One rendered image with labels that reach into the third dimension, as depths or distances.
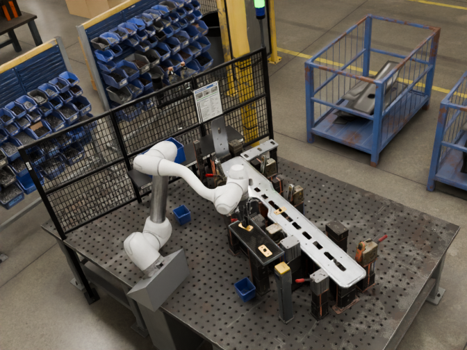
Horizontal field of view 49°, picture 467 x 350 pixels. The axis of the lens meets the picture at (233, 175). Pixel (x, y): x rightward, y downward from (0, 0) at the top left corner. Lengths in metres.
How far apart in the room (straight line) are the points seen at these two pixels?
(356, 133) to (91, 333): 3.10
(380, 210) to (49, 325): 2.69
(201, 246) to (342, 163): 2.13
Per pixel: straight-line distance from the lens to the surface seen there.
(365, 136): 5.36
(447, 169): 5.05
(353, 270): 3.03
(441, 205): 4.93
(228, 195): 2.65
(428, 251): 3.59
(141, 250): 3.29
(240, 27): 3.87
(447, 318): 4.16
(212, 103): 3.93
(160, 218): 3.37
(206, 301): 3.33
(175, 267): 3.32
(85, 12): 6.54
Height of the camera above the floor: 3.36
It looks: 40 degrees down
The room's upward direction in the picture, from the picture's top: 9 degrees counter-clockwise
